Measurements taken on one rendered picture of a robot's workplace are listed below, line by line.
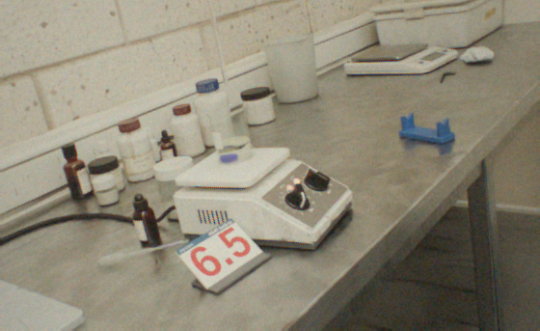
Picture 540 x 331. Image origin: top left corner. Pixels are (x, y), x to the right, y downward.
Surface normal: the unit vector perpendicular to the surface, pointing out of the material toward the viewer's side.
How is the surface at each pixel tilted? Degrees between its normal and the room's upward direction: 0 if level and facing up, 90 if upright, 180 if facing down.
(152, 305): 0
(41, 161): 90
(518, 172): 90
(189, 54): 90
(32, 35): 90
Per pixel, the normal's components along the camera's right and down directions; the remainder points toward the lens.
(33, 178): 0.78, 0.04
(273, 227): -0.47, 0.35
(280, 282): -0.18, -0.94
